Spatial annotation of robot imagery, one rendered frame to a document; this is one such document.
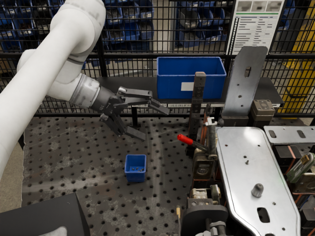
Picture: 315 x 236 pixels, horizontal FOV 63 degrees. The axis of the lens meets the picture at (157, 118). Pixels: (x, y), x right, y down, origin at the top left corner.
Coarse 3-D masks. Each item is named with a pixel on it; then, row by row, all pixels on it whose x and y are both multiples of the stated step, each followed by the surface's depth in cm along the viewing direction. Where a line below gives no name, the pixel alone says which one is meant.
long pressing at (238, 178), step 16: (224, 128) 110; (240, 128) 110; (256, 128) 110; (224, 144) 103; (240, 144) 103; (256, 144) 103; (224, 160) 97; (240, 160) 97; (256, 160) 97; (272, 160) 97; (224, 176) 92; (240, 176) 92; (256, 176) 92; (272, 176) 92; (240, 192) 87; (272, 192) 87; (288, 192) 87; (240, 208) 83; (256, 208) 83; (272, 208) 83; (288, 208) 83; (240, 224) 79; (256, 224) 79; (272, 224) 79; (288, 224) 79
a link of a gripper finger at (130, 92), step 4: (124, 88) 74; (128, 88) 75; (120, 92) 73; (124, 92) 73; (128, 92) 74; (132, 92) 74; (136, 92) 74; (140, 92) 74; (144, 92) 75; (148, 92) 76; (128, 96) 74; (132, 96) 74; (136, 96) 74; (140, 96) 74; (144, 96) 74; (148, 96) 74
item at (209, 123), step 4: (208, 120) 82; (212, 120) 83; (220, 120) 82; (204, 124) 83; (208, 124) 81; (212, 124) 81; (216, 124) 82; (220, 124) 82; (208, 128) 83; (212, 128) 82; (208, 132) 85; (212, 132) 83; (208, 136) 87; (212, 136) 84; (208, 140) 89; (212, 140) 86; (208, 144) 91; (212, 144) 87; (212, 148) 88; (212, 152) 90
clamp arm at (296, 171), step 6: (306, 156) 85; (312, 156) 84; (300, 162) 88; (306, 162) 85; (312, 162) 84; (294, 168) 91; (300, 168) 88; (306, 168) 86; (288, 174) 93; (294, 174) 90; (300, 174) 88; (294, 180) 91
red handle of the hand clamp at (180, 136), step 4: (180, 136) 86; (184, 136) 87; (180, 140) 87; (184, 140) 87; (188, 140) 87; (192, 140) 88; (188, 144) 88; (192, 144) 88; (196, 144) 89; (200, 144) 90; (200, 148) 90; (204, 148) 90; (208, 148) 91; (208, 152) 91
